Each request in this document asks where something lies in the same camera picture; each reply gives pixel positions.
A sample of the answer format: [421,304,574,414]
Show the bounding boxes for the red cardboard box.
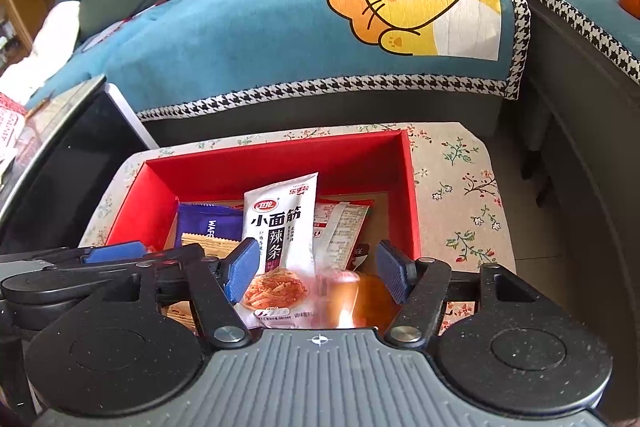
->
[106,130,421,259]

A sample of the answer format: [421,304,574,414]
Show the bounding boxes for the black glass coffee table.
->
[1,76,158,260]

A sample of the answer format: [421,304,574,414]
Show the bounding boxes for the red white long snack packet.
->
[312,199,374,273]

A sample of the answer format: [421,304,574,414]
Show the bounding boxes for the white bag on table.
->
[0,93,26,172]

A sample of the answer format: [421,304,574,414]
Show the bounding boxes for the blue wafer biscuit packet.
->
[175,202,243,247]

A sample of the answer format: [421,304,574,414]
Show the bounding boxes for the mooncake pastry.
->
[352,274,400,332]

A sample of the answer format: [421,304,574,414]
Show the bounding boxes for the white spicy gluten strip packet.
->
[235,173,318,329]

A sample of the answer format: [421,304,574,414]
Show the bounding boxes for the vacuum packed mini sausages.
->
[314,270,360,329]

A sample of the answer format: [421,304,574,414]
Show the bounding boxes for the tan biscuit packet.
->
[162,233,240,334]

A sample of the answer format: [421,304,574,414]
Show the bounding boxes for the white duck neck snack packet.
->
[347,243,370,271]

